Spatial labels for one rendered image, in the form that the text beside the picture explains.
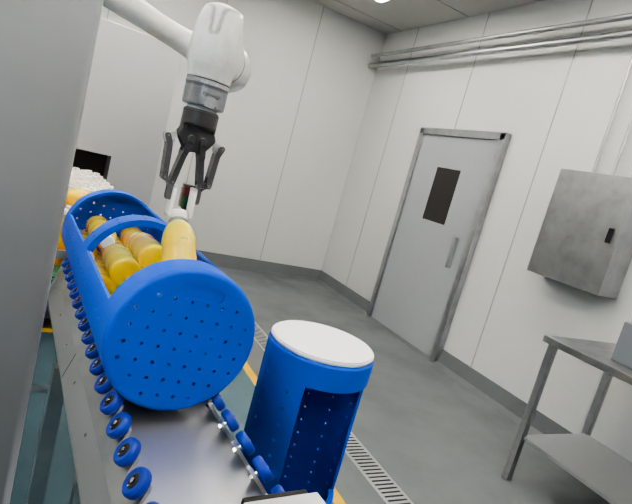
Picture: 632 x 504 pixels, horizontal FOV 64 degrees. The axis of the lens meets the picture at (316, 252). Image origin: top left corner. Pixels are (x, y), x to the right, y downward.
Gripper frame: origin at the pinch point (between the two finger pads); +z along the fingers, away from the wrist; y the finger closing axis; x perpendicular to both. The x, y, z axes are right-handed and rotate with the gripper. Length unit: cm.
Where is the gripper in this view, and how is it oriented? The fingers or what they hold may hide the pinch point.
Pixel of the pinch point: (180, 202)
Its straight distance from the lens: 113.6
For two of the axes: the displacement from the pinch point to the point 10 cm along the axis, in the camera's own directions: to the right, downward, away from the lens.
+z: -2.6, 9.5, 1.5
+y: 8.3, 1.4, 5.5
